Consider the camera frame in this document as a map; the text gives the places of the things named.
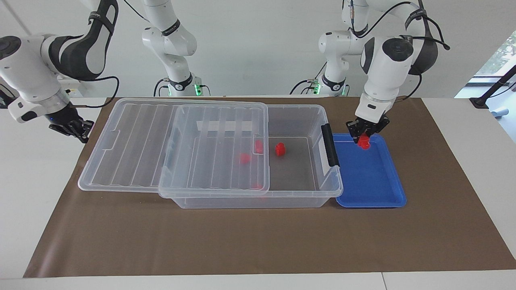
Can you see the clear ribbed box lid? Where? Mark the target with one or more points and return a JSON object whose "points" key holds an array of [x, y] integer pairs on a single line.
{"points": [[129, 153]]}

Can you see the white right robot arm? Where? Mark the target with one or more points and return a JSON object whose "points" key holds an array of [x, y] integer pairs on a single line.
{"points": [[24, 72]]}

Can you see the blue plastic tray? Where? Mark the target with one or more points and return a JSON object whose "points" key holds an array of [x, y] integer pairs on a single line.
{"points": [[367, 177]]}

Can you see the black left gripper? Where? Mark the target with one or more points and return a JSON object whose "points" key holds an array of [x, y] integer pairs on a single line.
{"points": [[369, 125]]}

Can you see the light blue round object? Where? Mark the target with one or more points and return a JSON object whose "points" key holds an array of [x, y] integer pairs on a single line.
{"points": [[500, 112]]}

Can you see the black floor stand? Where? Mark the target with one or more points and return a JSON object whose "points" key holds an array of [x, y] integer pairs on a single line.
{"points": [[479, 101]]}

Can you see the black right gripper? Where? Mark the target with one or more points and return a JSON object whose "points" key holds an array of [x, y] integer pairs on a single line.
{"points": [[66, 119]]}

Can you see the window with green trees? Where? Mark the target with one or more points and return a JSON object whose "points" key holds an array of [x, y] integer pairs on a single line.
{"points": [[504, 52]]}

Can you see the clear plastic storage box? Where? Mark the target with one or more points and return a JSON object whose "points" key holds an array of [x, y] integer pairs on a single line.
{"points": [[298, 177]]}

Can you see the red block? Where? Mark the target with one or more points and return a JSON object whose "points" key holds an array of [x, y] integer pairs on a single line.
{"points": [[365, 142], [280, 149], [258, 147], [256, 186], [244, 158]]}

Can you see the black table clamp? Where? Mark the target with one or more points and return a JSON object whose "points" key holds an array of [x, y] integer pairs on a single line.
{"points": [[3, 100]]}

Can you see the brown paper table mat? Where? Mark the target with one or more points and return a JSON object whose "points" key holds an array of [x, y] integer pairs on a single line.
{"points": [[242, 241]]}

